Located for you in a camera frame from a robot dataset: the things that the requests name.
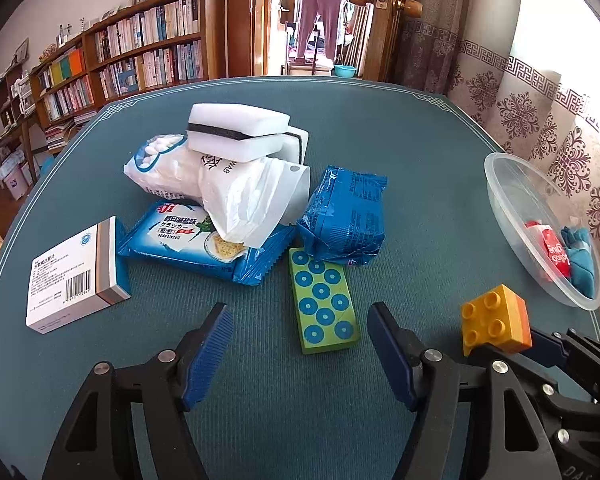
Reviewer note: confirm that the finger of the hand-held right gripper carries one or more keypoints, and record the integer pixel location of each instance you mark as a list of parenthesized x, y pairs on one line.
[(555, 392), (547, 347)]

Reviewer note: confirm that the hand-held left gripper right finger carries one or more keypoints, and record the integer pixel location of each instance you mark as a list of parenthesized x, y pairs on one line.
[(387, 355)]

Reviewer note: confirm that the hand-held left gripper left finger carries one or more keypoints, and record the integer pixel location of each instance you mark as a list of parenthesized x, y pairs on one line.
[(207, 355)]

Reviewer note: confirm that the yellow building block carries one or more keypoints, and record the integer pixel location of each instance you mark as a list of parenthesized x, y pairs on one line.
[(490, 320)]

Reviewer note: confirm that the green block with blue dots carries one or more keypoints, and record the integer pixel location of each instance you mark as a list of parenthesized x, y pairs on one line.
[(322, 300)]

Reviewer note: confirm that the blue cracker packet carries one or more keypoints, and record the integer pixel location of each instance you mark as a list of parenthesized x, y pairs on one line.
[(180, 240)]

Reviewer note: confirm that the blue snack packet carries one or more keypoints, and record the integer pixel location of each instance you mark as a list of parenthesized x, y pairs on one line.
[(345, 215)]

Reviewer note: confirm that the clear plastic bowl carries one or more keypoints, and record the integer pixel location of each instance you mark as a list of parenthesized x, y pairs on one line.
[(510, 200)]

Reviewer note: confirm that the white plastic packet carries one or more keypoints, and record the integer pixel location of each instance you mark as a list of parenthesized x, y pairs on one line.
[(245, 200)]

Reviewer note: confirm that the white sponge with black stripe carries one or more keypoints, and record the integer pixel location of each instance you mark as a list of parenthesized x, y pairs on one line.
[(296, 145), (235, 120)]

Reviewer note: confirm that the blue cloth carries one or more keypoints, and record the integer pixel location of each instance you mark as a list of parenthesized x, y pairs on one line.
[(582, 265)]

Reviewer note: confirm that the red snack packet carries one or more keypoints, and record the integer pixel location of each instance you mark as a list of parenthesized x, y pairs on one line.
[(555, 252)]

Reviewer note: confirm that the white medicine box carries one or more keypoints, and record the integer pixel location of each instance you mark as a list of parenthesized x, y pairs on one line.
[(65, 280)]

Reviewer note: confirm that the patterned window curtain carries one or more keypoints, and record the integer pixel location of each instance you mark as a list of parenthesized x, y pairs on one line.
[(530, 110)]

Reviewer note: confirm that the blue plastic basket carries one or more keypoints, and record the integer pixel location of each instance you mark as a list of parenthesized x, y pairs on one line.
[(45, 167)]

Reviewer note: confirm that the white plastic bin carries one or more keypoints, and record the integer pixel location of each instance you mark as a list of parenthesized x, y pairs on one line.
[(12, 177)]

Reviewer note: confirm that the stack of lying books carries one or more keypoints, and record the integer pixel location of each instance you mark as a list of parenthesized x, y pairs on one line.
[(60, 132)]

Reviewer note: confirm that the blue basin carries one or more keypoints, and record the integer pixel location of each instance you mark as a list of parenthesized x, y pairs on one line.
[(345, 71)]

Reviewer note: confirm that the wooden chair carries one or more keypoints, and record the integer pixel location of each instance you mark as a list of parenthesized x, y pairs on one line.
[(305, 67)]

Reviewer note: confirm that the wooden door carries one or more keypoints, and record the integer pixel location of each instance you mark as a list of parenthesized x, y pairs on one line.
[(390, 45)]

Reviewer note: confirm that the wooden bookshelf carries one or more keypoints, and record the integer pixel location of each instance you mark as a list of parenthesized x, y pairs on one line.
[(145, 50)]

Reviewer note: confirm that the beige striped curtain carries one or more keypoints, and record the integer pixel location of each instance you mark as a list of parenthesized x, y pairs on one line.
[(362, 35)]

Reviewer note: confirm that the dark wooden shelf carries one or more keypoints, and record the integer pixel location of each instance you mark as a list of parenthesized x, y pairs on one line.
[(2, 95)]

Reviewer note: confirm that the rows of shelved books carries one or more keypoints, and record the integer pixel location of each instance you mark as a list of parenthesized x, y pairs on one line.
[(175, 15)]

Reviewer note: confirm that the mauve hanging pants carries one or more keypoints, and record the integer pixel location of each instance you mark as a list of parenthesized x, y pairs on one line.
[(325, 5)]

